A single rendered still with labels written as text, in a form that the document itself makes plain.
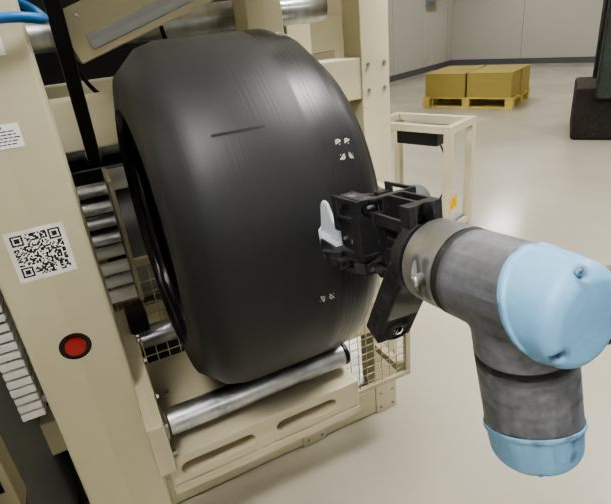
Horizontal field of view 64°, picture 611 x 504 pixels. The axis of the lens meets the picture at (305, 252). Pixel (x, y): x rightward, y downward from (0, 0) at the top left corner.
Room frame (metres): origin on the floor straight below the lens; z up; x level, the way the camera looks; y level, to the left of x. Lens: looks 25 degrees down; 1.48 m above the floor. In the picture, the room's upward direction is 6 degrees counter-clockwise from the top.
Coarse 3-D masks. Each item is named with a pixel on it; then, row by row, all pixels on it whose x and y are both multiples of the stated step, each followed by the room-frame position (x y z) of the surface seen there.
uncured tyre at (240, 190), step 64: (128, 64) 0.76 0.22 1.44; (192, 64) 0.69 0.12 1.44; (256, 64) 0.71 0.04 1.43; (320, 64) 0.77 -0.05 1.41; (128, 128) 0.90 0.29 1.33; (192, 128) 0.60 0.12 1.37; (320, 128) 0.64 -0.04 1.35; (192, 192) 0.57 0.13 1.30; (256, 192) 0.57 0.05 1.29; (320, 192) 0.60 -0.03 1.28; (192, 256) 0.55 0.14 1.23; (256, 256) 0.55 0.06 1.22; (320, 256) 0.58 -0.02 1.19; (192, 320) 0.57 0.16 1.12; (256, 320) 0.54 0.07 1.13; (320, 320) 0.59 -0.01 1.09
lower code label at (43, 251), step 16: (48, 224) 0.64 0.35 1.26; (16, 240) 0.62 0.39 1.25; (32, 240) 0.63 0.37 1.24; (48, 240) 0.64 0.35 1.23; (64, 240) 0.65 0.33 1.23; (16, 256) 0.62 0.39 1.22; (32, 256) 0.63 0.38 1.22; (48, 256) 0.64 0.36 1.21; (64, 256) 0.64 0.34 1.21; (16, 272) 0.62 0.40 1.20; (32, 272) 0.63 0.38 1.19; (48, 272) 0.63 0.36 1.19
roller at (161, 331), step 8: (168, 320) 0.90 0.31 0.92; (152, 328) 0.88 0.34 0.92; (160, 328) 0.88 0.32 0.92; (168, 328) 0.89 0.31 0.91; (144, 336) 0.86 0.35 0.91; (152, 336) 0.87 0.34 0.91; (160, 336) 0.87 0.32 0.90; (168, 336) 0.88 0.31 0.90; (176, 336) 0.89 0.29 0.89; (144, 344) 0.86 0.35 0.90; (152, 344) 0.87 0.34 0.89
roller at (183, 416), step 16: (336, 352) 0.74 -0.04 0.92; (288, 368) 0.70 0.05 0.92; (304, 368) 0.70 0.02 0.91; (320, 368) 0.71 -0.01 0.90; (336, 368) 0.73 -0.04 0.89; (240, 384) 0.67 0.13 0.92; (256, 384) 0.67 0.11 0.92; (272, 384) 0.68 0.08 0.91; (288, 384) 0.69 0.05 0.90; (192, 400) 0.64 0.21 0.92; (208, 400) 0.64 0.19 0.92; (224, 400) 0.64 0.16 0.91; (240, 400) 0.65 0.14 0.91; (256, 400) 0.66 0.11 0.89; (176, 416) 0.61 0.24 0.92; (192, 416) 0.62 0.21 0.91; (208, 416) 0.63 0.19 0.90; (176, 432) 0.61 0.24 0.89
